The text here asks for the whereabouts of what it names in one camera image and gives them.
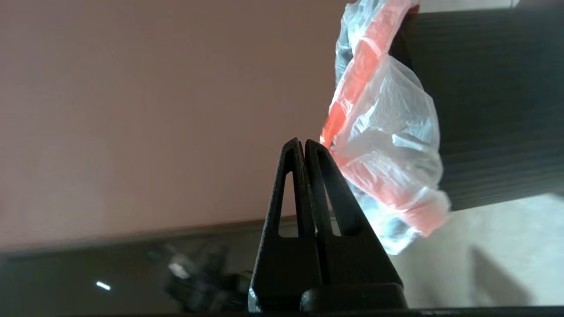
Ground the used white red-print trash bag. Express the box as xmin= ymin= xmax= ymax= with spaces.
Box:
xmin=319 ymin=0 xmax=452 ymax=256

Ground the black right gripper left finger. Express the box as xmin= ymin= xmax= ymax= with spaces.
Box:
xmin=249 ymin=137 xmax=322 ymax=311

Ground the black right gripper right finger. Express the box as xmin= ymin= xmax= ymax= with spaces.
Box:
xmin=305 ymin=140 xmax=402 ymax=286

